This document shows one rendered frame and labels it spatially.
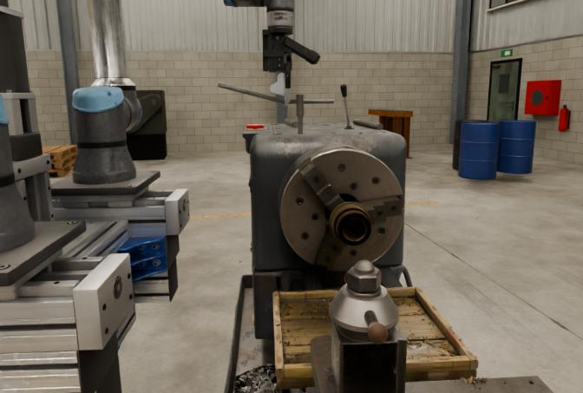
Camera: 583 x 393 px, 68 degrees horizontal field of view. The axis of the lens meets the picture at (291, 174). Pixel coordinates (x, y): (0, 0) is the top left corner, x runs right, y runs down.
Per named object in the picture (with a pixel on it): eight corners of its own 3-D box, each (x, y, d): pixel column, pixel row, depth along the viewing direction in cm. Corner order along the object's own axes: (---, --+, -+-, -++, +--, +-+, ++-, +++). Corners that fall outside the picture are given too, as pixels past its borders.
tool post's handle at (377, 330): (360, 324, 47) (360, 307, 46) (378, 324, 47) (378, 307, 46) (370, 348, 42) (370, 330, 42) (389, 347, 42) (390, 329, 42)
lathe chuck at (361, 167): (272, 253, 118) (284, 139, 113) (385, 263, 121) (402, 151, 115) (273, 266, 109) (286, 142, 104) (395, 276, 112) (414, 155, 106)
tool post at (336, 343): (330, 370, 55) (330, 298, 54) (387, 368, 56) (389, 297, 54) (339, 413, 48) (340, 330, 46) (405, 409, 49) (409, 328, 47)
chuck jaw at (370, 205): (351, 197, 111) (396, 189, 111) (354, 216, 111) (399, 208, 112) (361, 208, 100) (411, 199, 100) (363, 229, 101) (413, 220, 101)
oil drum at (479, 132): (450, 173, 740) (454, 122, 724) (481, 173, 751) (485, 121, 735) (471, 180, 683) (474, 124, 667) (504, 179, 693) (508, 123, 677)
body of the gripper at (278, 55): (263, 74, 127) (262, 31, 125) (292, 74, 128) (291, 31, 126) (263, 72, 120) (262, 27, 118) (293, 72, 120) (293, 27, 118)
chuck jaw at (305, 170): (325, 206, 111) (297, 170, 108) (341, 193, 110) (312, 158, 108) (332, 218, 100) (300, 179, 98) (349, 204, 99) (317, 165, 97)
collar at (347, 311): (324, 299, 53) (324, 277, 53) (388, 297, 54) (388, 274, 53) (334, 334, 46) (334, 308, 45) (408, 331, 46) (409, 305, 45)
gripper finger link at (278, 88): (269, 106, 125) (269, 73, 124) (290, 106, 125) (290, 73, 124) (270, 106, 122) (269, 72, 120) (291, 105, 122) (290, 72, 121)
